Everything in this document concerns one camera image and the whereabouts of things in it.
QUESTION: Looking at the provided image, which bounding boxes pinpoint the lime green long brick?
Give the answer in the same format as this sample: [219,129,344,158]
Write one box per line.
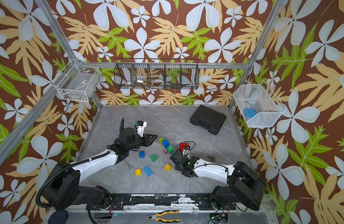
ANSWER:
[159,137,164,145]

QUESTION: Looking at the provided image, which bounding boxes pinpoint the dark blue long brick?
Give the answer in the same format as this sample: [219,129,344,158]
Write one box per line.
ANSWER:
[162,139,170,149]

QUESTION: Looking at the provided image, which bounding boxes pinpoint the red long brick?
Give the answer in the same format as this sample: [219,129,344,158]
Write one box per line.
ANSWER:
[179,143,189,153]

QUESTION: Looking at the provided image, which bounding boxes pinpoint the green square brick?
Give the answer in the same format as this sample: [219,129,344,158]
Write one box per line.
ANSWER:
[167,145,174,154]
[150,155,158,162]

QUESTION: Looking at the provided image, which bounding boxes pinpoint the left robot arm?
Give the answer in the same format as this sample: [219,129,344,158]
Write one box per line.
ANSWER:
[35,120,158,211]

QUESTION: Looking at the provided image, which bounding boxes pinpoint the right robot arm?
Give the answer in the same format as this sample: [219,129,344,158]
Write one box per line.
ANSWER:
[170,151,266,211]

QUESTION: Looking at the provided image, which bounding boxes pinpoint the yellow square brick middle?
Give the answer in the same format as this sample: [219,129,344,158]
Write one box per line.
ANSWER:
[165,164,172,172]

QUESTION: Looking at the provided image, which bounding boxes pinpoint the yellow square brick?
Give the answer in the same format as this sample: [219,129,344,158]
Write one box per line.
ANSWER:
[165,164,172,172]
[135,169,142,176]

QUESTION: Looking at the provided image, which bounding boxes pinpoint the blue square brick left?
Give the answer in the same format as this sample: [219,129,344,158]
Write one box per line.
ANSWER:
[139,151,145,158]

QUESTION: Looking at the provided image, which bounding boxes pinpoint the silver combination wrench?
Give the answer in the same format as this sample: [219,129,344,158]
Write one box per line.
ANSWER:
[124,160,133,169]

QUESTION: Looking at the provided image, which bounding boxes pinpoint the yellow square brick left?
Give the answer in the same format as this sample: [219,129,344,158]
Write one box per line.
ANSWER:
[135,169,142,176]

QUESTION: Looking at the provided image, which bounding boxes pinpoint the light blue long brick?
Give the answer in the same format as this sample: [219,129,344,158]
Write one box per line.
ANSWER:
[143,166,153,177]

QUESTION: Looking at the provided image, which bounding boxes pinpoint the black plastic tool case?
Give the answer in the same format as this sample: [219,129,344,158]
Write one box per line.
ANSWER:
[190,105,227,135]

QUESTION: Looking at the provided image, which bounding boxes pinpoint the small electronics board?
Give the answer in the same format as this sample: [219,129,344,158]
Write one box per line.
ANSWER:
[208,213,229,224]

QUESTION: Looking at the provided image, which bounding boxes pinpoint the blue object in basket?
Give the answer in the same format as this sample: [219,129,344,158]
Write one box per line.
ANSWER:
[244,108,257,118]

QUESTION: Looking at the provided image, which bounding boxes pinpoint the black round disc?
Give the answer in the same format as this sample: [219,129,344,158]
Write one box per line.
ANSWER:
[48,210,68,224]

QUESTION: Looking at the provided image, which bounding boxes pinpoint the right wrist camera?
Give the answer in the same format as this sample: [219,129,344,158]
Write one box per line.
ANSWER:
[182,148,191,159]

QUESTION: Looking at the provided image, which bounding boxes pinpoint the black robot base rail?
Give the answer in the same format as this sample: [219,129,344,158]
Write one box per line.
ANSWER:
[91,193,236,211]

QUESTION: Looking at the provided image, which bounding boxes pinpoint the black wire basket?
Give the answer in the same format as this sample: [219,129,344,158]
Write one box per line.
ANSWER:
[113,58,200,90]

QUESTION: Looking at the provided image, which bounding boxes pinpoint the yellow handled pliers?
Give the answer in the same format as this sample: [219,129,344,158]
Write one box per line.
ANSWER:
[145,209,180,223]

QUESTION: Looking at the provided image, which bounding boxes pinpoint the white wire basket left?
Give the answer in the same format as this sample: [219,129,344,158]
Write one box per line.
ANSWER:
[54,59,101,102]

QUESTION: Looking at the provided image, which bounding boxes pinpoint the white wire basket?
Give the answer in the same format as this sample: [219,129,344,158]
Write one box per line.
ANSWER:
[233,81,286,129]
[54,59,101,102]

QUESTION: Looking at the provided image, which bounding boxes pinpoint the white wire basket right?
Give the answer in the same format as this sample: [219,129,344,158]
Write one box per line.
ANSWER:
[233,81,286,129]

